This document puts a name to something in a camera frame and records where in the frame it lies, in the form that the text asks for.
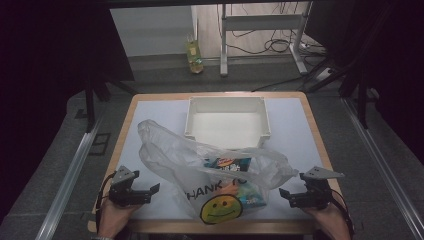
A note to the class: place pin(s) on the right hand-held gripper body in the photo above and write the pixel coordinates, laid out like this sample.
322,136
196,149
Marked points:
318,196

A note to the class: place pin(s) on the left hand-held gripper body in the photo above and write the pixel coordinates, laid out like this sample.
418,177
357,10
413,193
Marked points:
121,195

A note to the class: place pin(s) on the clear smiley plastic bag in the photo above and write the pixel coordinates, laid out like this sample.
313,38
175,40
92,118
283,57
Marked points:
173,156

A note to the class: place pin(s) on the dark blue chips packet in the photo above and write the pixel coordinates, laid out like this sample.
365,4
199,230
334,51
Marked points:
228,164

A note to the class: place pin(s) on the person's left hand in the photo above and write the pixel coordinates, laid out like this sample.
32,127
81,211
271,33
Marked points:
111,218

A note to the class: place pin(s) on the person's right hand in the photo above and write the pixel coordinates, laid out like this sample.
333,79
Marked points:
331,223

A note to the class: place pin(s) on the black mat corner clip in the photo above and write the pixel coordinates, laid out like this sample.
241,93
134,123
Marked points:
86,216

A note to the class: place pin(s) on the light blue snack packet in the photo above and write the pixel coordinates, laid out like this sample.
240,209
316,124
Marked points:
253,196

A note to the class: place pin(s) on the white table mat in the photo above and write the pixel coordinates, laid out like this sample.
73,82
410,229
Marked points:
160,111

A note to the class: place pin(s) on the white plastic bin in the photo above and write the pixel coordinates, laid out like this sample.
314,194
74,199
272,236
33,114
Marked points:
228,128

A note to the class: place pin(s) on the black metal stand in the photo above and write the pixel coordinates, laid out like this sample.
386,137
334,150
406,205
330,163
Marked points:
361,96
90,100

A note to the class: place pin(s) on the wooden table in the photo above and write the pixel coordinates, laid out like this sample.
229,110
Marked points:
213,95

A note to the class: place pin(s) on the white power strip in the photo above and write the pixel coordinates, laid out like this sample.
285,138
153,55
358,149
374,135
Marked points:
323,74

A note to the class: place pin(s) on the yellow green bottle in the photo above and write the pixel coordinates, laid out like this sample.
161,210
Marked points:
194,55

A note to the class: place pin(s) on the dark curtain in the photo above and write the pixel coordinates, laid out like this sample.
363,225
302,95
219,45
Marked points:
393,66
50,66

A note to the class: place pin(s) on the aluminium floor rail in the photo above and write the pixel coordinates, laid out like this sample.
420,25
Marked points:
383,166
68,181

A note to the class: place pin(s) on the white desk frame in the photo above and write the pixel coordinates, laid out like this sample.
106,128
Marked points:
263,22

